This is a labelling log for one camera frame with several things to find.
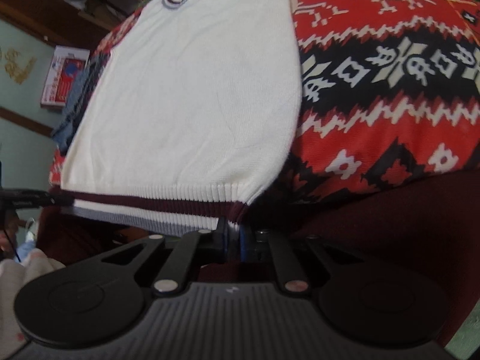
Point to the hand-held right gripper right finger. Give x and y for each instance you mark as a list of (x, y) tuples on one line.
[(245, 245)]

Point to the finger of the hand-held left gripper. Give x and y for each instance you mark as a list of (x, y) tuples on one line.
[(30, 198)]

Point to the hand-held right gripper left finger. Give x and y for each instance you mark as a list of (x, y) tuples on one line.
[(222, 242)]

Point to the white knit vest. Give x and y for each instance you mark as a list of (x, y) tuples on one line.
[(187, 82)]

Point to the person's leg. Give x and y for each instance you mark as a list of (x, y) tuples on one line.
[(15, 300)]

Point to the blue jeans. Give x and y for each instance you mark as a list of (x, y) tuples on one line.
[(82, 97)]

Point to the red and blue printed box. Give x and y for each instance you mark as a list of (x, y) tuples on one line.
[(63, 75)]

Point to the dark maroon bed sheet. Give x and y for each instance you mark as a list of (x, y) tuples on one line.
[(375, 232)]

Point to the red patterned blanket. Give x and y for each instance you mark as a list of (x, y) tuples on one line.
[(375, 82)]

